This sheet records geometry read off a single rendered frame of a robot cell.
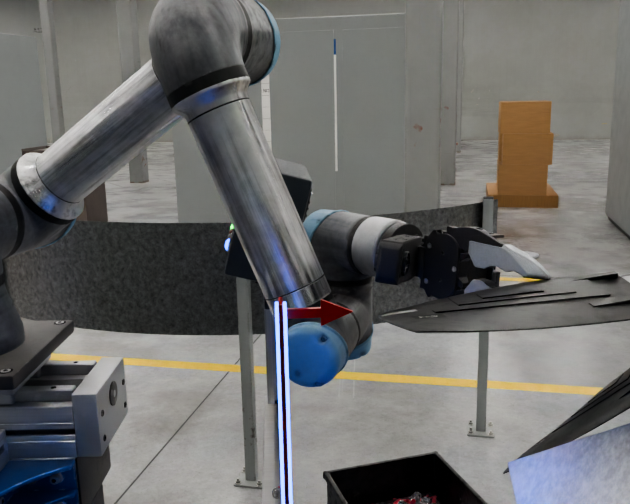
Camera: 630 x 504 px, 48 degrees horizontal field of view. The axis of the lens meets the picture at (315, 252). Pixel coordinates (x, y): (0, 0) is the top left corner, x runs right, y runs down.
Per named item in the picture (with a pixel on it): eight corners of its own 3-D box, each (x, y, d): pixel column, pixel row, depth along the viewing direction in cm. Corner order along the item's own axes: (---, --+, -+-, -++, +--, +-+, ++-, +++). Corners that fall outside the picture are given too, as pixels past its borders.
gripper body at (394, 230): (510, 232, 80) (428, 219, 89) (462, 235, 74) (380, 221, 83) (502, 299, 81) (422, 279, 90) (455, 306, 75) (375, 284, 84)
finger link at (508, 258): (576, 246, 72) (499, 238, 79) (544, 249, 68) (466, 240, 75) (574, 276, 72) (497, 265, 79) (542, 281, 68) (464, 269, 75)
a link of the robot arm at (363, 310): (301, 369, 91) (300, 286, 89) (324, 340, 102) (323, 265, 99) (361, 374, 89) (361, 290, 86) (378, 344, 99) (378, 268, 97)
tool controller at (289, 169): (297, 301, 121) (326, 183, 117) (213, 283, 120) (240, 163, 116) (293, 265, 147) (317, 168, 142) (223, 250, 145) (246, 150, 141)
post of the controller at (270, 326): (285, 403, 119) (281, 291, 115) (267, 404, 119) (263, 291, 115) (285, 396, 122) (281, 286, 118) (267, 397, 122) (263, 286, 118)
